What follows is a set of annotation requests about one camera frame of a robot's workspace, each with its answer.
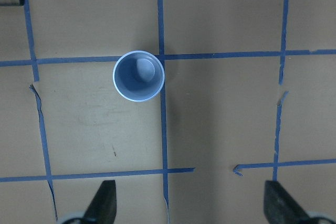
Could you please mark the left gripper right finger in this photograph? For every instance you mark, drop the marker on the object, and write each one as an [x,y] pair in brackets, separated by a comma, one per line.
[280,207]

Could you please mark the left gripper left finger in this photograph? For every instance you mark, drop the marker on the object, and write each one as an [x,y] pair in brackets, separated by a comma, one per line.
[103,207]

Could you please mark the light blue plastic cup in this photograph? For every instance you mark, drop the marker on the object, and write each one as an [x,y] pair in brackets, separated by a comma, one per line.
[138,76]

